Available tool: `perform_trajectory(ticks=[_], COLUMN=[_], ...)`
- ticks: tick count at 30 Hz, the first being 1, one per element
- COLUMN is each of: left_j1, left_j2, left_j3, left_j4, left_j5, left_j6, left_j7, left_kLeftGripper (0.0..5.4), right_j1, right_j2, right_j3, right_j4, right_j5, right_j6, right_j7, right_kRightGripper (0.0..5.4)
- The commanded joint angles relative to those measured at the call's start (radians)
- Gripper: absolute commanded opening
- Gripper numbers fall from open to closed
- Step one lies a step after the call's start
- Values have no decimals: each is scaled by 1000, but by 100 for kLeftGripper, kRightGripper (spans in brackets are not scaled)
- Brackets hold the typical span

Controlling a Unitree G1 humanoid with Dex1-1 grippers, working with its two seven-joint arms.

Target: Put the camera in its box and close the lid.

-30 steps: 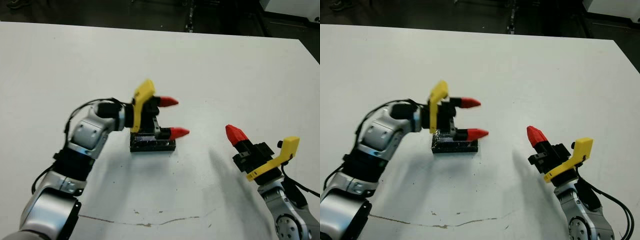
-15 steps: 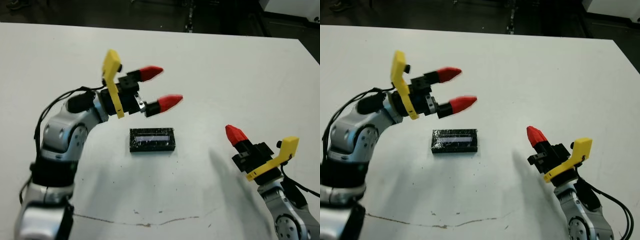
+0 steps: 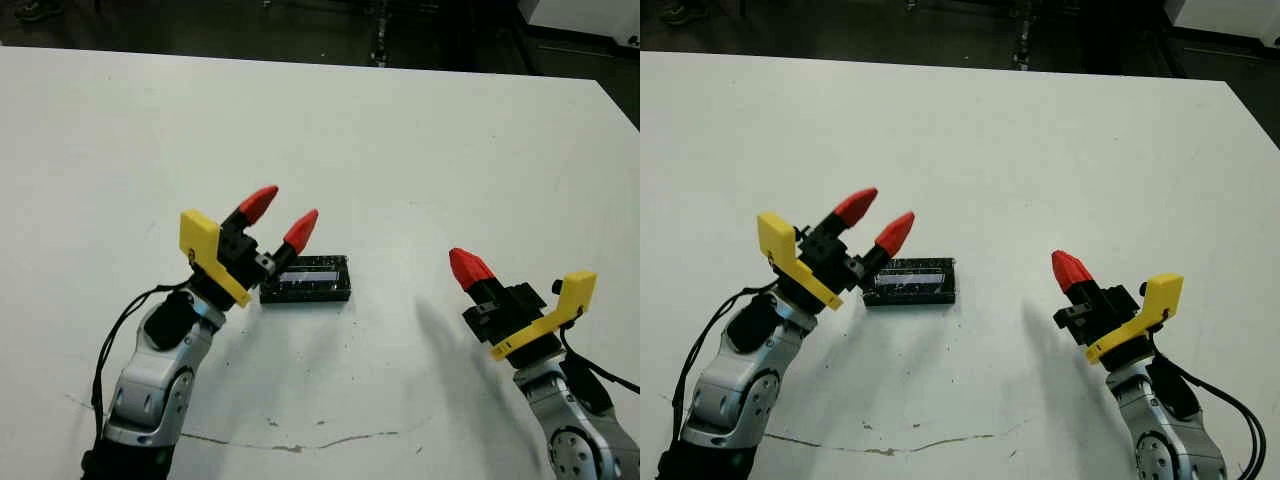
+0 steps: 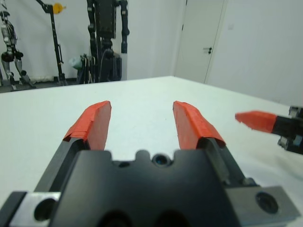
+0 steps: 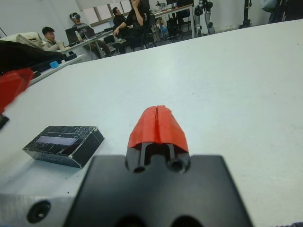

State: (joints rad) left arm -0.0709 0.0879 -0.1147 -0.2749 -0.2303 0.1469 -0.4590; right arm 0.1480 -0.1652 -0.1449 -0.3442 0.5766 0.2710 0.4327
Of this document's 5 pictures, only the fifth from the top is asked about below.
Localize pale blue plastic bag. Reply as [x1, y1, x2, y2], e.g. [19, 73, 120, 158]
[258, 0, 278, 13]

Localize large black case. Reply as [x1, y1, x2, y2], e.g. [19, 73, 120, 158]
[285, 0, 303, 23]

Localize black equipment cases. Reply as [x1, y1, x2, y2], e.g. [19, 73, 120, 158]
[165, 0, 195, 8]

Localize person wearing VR headset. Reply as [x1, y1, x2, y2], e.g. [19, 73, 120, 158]
[69, 12, 112, 59]

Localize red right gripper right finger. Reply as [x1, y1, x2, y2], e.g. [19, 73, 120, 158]
[155, 105, 191, 174]

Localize white side table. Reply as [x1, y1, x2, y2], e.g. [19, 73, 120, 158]
[28, 53, 86, 86]

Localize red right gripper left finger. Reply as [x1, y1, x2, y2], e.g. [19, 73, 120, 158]
[125, 106, 158, 170]

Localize dark open laptop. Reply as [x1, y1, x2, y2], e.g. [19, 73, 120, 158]
[65, 27, 80, 45]

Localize black jacket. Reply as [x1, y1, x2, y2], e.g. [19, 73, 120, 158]
[0, 39, 65, 74]

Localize silver humanoid robot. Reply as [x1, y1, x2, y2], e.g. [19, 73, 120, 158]
[194, 0, 216, 36]

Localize seated person in black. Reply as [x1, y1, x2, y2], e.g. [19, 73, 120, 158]
[112, 7, 128, 33]

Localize folded black chairs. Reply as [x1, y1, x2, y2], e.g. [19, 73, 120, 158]
[268, 0, 287, 24]

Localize black gantry stand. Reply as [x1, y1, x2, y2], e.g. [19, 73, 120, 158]
[239, 0, 253, 29]

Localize glossy black box lid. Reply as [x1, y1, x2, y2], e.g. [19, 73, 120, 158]
[22, 125, 105, 169]

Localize person in beige jacket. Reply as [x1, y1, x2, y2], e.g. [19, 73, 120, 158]
[41, 26, 64, 52]

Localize person in black turtleneck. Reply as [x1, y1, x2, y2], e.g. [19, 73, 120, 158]
[112, 0, 152, 54]

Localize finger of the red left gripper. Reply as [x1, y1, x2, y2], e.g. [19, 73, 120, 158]
[0, 68, 36, 130]

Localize white office desk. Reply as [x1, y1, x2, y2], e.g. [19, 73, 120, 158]
[151, 2, 197, 40]

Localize black office chair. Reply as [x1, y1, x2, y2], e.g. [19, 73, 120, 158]
[132, 9, 158, 52]

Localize grey work desk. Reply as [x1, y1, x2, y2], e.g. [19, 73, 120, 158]
[56, 35, 112, 60]

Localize beige bag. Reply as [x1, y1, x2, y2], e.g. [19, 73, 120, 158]
[14, 32, 45, 50]

